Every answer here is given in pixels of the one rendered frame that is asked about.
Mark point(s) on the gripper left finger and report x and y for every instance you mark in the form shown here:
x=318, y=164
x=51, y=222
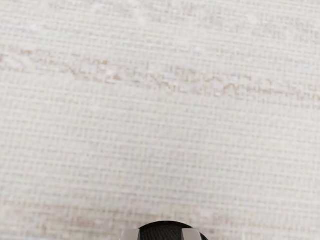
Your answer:
x=130, y=235

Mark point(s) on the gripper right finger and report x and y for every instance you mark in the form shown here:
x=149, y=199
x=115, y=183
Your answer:
x=191, y=235

